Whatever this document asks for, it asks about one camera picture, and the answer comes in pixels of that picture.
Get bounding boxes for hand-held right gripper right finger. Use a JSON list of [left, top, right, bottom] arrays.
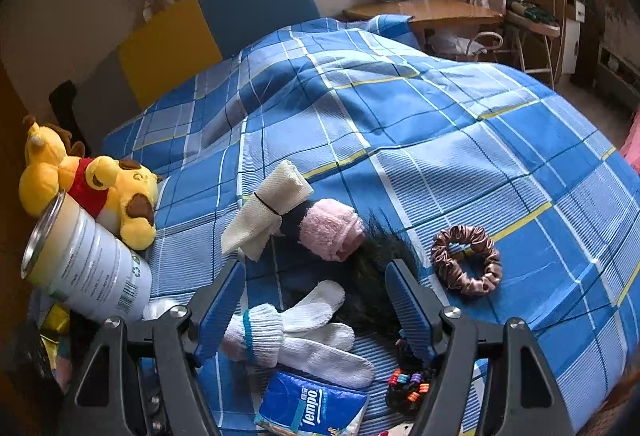
[[384, 259, 576, 436]]

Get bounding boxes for white knit gloves bundle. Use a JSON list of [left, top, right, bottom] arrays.
[[220, 279, 376, 390]]

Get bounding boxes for black braided hairpiece with beads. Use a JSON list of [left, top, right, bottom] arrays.
[[279, 211, 442, 420]]

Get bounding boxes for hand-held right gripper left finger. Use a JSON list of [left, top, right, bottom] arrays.
[[60, 259, 248, 436]]

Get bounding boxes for multicolour padded headboard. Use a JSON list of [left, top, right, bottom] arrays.
[[48, 0, 321, 154]]

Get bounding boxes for yellow packaging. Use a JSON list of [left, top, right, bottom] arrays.
[[40, 303, 71, 348]]

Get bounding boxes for pink cloth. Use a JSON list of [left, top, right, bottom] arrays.
[[622, 108, 640, 158]]

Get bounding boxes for pink rolled towel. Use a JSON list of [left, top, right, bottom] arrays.
[[298, 198, 366, 263]]

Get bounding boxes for wooden desk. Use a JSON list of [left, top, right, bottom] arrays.
[[342, 0, 504, 36]]

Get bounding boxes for white basket with handle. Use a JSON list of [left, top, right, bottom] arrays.
[[429, 31, 504, 63]]

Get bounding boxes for brown satin scrunchie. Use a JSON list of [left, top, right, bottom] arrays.
[[431, 225, 503, 298]]

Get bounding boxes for blue tissue packet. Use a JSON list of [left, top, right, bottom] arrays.
[[254, 370, 370, 436]]

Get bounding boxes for wooden chair with clutter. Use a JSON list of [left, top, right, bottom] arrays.
[[502, 0, 569, 83]]

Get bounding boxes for white metal tin can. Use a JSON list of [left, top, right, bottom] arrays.
[[21, 191, 154, 323]]

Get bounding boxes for blue plaid blanket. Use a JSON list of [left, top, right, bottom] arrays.
[[30, 13, 640, 436]]

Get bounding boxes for cream cloth tied with band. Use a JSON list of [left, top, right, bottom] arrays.
[[220, 160, 315, 263]]

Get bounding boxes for yellow plush bear toy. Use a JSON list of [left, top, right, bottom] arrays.
[[19, 116, 164, 251]]

